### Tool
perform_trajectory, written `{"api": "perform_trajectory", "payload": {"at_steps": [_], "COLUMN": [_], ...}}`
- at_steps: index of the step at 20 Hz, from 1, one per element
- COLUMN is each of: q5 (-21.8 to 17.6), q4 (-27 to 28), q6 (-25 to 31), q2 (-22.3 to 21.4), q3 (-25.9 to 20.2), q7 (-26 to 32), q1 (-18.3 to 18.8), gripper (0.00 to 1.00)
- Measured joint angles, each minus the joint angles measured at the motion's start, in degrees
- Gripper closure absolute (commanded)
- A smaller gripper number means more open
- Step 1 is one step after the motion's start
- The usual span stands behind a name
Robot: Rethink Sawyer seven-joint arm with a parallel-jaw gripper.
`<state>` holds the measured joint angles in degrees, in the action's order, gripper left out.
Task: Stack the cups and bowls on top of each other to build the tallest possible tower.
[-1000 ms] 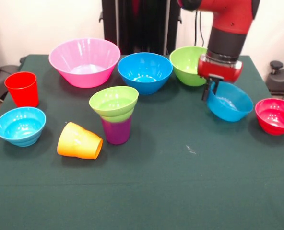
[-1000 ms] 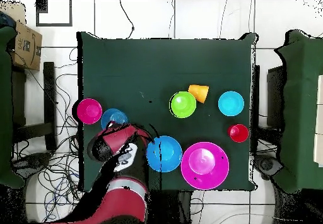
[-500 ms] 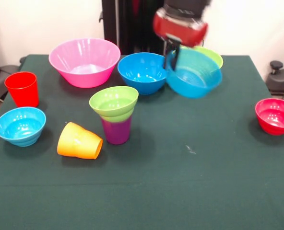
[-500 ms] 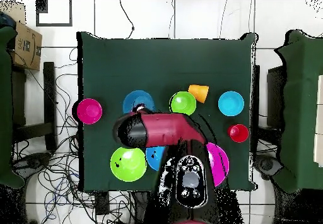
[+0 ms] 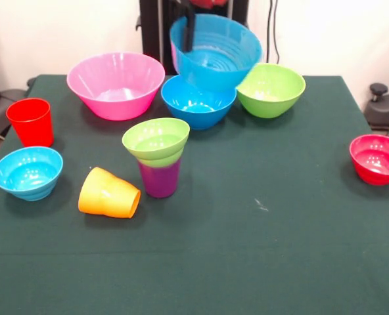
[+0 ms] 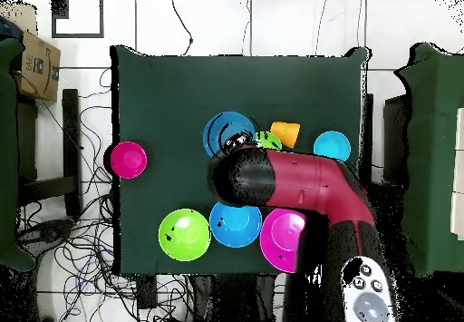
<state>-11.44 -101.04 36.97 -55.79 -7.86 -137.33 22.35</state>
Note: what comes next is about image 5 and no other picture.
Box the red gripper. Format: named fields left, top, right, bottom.
left=180, top=0, right=230, bottom=53

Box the translucent blue bowl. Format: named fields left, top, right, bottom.
left=169, top=13, right=263, bottom=93

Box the small green bowl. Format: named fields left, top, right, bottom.
left=122, top=117, right=191, bottom=167

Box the purple cup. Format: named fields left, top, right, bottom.
left=137, top=159, right=182, bottom=199

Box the orange cup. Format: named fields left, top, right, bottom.
left=78, top=167, right=141, bottom=219

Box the large blue bowl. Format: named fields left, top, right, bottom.
left=160, top=74, right=237, bottom=130

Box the large green bowl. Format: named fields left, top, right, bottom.
left=236, top=63, right=307, bottom=119

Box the red cup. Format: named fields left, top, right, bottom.
left=5, top=97, right=55, bottom=148

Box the black equipment stand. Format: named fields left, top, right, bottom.
left=0, top=45, right=37, bottom=140

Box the black knobbed stand base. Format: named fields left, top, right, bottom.
left=365, top=82, right=389, bottom=129

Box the dark green table cloth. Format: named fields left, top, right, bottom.
left=0, top=74, right=389, bottom=315

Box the small cyan bowl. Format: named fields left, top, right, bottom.
left=0, top=146, right=64, bottom=201

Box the small red bowl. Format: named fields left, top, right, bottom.
left=349, top=134, right=389, bottom=186

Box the black hanging cable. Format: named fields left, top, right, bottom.
left=265, top=0, right=281, bottom=66

